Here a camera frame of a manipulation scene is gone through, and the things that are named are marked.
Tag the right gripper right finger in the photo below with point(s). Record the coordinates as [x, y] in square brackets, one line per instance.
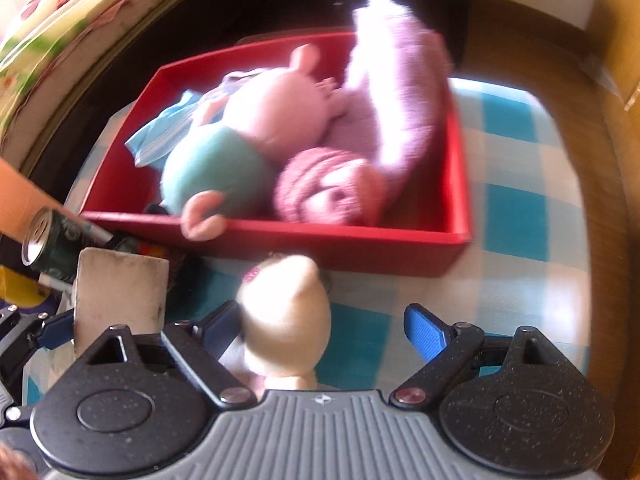
[448, 352]

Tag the cream teddy bear plush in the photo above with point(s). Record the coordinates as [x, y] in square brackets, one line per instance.
[286, 323]

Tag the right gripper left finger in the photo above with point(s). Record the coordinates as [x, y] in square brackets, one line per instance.
[196, 349]

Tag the purple knitted cloth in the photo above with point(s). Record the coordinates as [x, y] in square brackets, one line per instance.
[395, 89]

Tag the wooden wardrobe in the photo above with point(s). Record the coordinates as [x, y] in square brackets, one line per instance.
[614, 32]

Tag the red cardboard box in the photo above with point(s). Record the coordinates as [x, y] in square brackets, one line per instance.
[422, 233]

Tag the bed mattress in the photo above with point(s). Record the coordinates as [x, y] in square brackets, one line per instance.
[68, 78]

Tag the pink pig plush toy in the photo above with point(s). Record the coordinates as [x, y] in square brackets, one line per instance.
[229, 162]

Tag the dark green drink can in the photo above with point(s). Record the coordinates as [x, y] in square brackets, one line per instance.
[53, 243]

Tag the blue face mask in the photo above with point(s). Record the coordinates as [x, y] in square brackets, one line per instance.
[152, 143]

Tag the blue drink can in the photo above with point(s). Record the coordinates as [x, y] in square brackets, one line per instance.
[22, 292]

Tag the pink knitted hat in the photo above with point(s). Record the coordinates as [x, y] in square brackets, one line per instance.
[327, 186]

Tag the person left hand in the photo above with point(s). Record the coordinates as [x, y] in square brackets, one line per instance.
[13, 466]

